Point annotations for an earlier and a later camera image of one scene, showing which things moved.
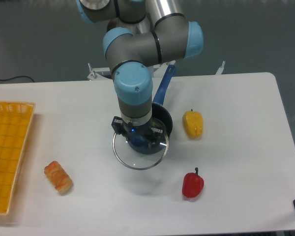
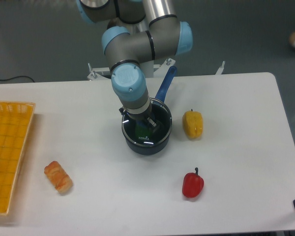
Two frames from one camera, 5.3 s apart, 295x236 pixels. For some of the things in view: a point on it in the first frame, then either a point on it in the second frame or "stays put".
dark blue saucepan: [144, 144] stays put
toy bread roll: [58, 177] stays put
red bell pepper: [192, 184] stays put
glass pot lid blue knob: [138, 151] to [137, 132]
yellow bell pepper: [192, 122] stays put
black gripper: [121, 128] to [143, 117]
